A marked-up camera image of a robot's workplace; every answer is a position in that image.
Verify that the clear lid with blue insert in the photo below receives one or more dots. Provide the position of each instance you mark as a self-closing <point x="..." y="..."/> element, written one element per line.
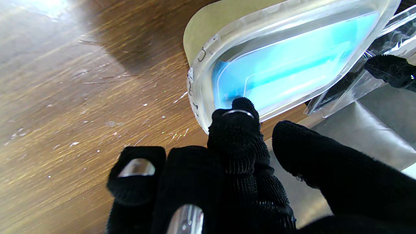
<point x="286" y="65"/>

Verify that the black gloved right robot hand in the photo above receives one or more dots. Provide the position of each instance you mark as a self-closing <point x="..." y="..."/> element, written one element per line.
<point x="234" y="182"/>

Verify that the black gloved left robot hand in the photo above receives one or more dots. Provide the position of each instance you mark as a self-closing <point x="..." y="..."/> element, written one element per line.
<point x="391" y="71"/>

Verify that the kraft paper food container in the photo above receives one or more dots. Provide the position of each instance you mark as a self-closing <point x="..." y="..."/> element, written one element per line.
<point x="211" y="29"/>

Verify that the thin clear plastic tray lid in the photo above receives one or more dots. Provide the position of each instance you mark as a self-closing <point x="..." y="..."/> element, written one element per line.
<point x="373" y="74"/>

